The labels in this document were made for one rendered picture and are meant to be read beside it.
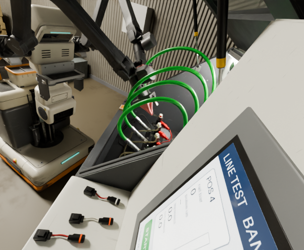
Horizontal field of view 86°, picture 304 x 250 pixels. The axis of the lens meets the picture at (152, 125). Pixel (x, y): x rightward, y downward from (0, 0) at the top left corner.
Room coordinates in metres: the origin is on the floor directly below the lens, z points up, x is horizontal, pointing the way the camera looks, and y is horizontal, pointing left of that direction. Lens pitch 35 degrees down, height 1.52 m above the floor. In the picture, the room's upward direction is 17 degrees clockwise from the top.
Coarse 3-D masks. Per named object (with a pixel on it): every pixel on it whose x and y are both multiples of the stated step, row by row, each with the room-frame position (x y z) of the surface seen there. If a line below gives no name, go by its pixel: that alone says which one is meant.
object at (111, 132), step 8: (120, 112) 0.85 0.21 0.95; (112, 120) 0.75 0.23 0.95; (112, 128) 0.68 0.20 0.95; (104, 136) 0.60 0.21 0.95; (112, 136) 0.67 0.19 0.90; (96, 144) 0.53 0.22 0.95; (104, 144) 0.55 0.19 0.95; (96, 152) 0.49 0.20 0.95; (104, 152) 0.56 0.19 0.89; (88, 160) 0.44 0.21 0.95; (96, 160) 0.45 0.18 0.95; (80, 168) 0.39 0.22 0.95
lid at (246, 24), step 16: (208, 0) 0.98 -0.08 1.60; (240, 0) 0.60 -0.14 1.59; (256, 0) 0.50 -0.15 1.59; (272, 0) 0.38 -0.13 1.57; (288, 0) 0.33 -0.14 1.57; (240, 16) 0.66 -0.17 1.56; (256, 16) 0.53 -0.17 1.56; (272, 16) 0.45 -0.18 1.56; (288, 16) 0.35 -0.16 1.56; (240, 32) 0.75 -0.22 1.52; (256, 32) 0.56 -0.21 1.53; (240, 48) 0.97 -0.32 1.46
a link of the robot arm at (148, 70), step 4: (136, 68) 0.72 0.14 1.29; (140, 68) 0.69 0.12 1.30; (144, 68) 0.67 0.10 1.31; (148, 68) 0.69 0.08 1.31; (120, 72) 0.67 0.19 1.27; (124, 72) 0.67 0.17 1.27; (132, 72) 0.71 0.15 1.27; (136, 72) 0.68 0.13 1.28; (140, 72) 0.68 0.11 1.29; (144, 72) 0.68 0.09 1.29; (148, 72) 0.68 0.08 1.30; (120, 76) 0.68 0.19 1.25; (124, 76) 0.67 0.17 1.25; (128, 76) 0.67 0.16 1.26; (132, 76) 0.68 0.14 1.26; (140, 76) 0.68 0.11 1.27; (144, 76) 0.67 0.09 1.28; (152, 76) 0.69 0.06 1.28; (124, 80) 0.68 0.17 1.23; (148, 80) 0.68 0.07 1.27
